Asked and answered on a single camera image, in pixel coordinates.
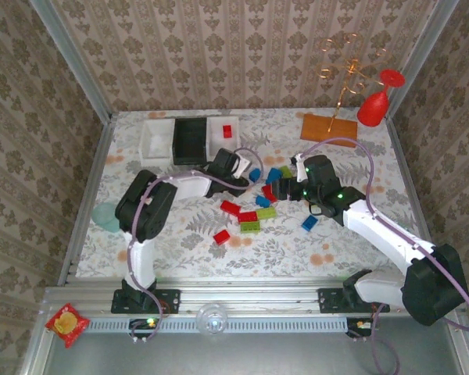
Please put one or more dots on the teal round lid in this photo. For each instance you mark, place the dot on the teal round lid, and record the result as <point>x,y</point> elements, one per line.
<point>104,218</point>

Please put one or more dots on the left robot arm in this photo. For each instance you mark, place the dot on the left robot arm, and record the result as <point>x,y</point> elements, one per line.
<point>144,207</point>

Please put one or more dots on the red plastic goblet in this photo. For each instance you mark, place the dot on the red plastic goblet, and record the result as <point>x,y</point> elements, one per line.
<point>372,107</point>

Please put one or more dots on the red snack packet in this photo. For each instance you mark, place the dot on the red snack packet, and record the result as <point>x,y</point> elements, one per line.
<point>67,323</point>

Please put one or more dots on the white plastic bin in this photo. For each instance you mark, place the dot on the white plastic bin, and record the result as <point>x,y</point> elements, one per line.
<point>216,134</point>
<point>156,142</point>

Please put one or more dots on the aluminium frame post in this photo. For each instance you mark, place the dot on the aluminium frame post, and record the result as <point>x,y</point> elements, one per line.
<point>74,62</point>
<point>422,62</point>

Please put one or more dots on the blue lego brick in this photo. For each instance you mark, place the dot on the blue lego brick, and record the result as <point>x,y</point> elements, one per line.
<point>273,176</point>
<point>309,223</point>
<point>254,175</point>
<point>262,201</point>

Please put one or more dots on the aluminium base beam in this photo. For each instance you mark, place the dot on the aluminium base beam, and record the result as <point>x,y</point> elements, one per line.
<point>250,295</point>

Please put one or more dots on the red lego brick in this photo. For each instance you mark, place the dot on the red lego brick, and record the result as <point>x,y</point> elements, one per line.
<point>248,216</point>
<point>268,193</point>
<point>230,207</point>
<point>227,131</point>
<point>221,237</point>

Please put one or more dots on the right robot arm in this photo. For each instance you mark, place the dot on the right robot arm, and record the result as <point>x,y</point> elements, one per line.
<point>379,230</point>

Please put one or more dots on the orange wooden board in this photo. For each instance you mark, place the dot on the orange wooden board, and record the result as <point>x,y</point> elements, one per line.
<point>316,131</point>

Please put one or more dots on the black plastic bin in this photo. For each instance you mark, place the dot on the black plastic bin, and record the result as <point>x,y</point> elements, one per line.
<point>189,140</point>

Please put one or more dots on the aluminium side rail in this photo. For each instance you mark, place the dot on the aluminium side rail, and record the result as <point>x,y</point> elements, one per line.
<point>88,195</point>
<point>408,176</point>

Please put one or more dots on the clear glass dome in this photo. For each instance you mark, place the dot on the clear glass dome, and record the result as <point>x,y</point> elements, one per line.
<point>212,318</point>

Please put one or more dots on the green lego brick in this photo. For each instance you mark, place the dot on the green lego brick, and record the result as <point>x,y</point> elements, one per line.
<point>250,227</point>
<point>266,213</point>
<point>286,171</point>

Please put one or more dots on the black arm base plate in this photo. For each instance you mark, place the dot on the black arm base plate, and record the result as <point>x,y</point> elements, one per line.
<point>168,301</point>
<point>330,301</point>

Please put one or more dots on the small controller board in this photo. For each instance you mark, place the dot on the small controller board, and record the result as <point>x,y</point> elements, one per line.
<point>146,326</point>
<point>359,326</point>

